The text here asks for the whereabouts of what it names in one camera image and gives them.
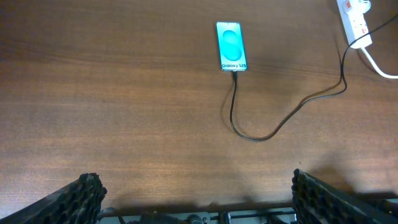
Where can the white power strip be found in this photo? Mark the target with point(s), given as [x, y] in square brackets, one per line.
[354, 24]

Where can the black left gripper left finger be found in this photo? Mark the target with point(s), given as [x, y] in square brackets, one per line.
[78, 202]

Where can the white USB charger plug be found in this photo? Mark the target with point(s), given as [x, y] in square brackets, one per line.
[362, 6]

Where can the blue Galaxy smartphone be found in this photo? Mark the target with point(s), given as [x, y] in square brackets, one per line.
[231, 46]

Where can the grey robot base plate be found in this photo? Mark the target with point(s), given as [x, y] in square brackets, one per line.
[279, 215]

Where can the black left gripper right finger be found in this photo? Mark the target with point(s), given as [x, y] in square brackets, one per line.
[315, 201]

